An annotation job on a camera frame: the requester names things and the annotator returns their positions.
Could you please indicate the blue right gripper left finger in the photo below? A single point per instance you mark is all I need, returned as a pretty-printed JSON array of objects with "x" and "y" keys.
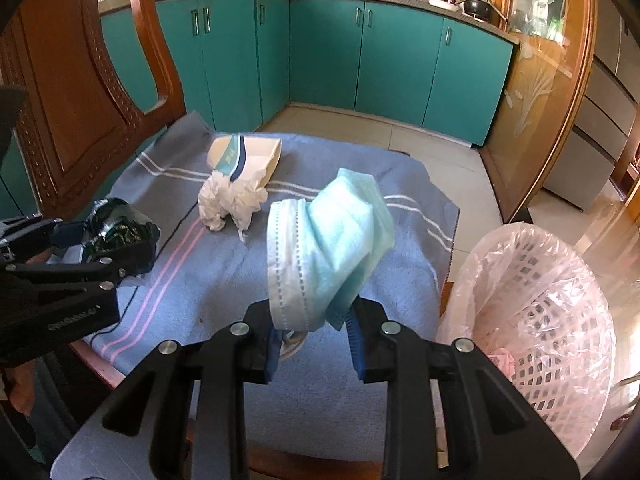
[{"x": 273, "y": 349}]

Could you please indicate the grey refrigerator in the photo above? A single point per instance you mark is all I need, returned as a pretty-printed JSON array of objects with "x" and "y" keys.
[{"x": 606, "y": 116}]

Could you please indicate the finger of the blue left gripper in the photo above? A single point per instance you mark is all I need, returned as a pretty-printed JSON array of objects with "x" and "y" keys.
[
  {"x": 130, "y": 263},
  {"x": 66, "y": 234}
]

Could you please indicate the teal kitchen cabinets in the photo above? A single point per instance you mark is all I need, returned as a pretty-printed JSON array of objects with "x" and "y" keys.
[{"x": 240, "y": 62}]

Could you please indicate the blue striped cloth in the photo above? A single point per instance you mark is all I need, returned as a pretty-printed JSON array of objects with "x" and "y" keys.
[{"x": 203, "y": 281}]

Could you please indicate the black plastic bag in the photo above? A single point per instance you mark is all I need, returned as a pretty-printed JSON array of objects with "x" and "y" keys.
[{"x": 114, "y": 223}]

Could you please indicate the person's left hand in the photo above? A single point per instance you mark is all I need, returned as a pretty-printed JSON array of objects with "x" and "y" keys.
[{"x": 22, "y": 383}]

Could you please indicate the dark pan with lid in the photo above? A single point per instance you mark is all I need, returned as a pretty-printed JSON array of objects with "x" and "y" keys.
[{"x": 481, "y": 9}]

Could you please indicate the light blue face mask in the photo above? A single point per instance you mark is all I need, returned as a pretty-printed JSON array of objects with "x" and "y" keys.
[{"x": 321, "y": 252}]

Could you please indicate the brown wooden chair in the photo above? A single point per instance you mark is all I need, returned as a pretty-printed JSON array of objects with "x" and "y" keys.
[{"x": 63, "y": 101}]

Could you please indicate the white mesh trash basket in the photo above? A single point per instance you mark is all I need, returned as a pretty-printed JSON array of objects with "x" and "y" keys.
[{"x": 524, "y": 291}]

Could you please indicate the white plate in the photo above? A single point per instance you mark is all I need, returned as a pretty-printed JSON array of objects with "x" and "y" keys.
[{"x": 444, "y": 5}]

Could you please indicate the white blue paper cup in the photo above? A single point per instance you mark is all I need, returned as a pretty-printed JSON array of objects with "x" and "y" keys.
[{"x": 247, "y": 158}]

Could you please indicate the large pink plastic bag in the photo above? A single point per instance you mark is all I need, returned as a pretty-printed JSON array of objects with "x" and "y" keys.
[{"x": 504, "y": 361}]

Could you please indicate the wooden framed glass door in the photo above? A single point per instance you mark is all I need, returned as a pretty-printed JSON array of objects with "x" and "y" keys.
[{"x": 547, "y": 79}]

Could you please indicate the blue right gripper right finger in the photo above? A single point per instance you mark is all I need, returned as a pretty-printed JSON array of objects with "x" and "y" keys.
[{"x": 356, "y": 339}]

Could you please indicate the white tissue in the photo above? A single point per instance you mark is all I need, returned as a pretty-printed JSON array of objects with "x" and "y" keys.
[{"x": 220, "y": 198}]

